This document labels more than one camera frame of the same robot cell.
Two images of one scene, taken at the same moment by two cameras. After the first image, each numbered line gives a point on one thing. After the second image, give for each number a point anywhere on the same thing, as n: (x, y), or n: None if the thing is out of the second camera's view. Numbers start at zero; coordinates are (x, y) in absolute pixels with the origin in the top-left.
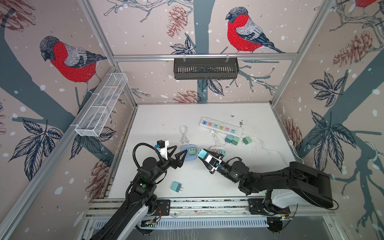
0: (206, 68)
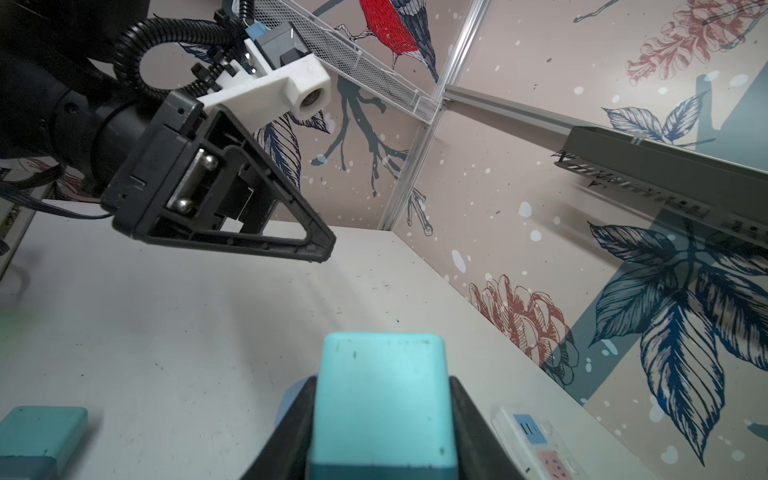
0: (729, 194)
